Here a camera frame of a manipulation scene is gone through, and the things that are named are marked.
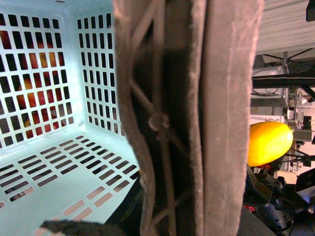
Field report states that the left gripper dark finger tip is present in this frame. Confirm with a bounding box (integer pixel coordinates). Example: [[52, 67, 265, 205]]
[[40, 220, 126, 236]]

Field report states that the light blue plastic basket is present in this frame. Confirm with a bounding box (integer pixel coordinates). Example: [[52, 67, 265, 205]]
[[0, 0, 139, 236]]

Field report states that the grey basket handle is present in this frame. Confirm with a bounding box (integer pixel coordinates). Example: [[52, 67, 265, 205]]
[[113, 0, 265, 236]]

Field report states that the yellow mango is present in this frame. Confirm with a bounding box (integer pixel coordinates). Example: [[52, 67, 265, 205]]
[[248, 121, 293, 167]]

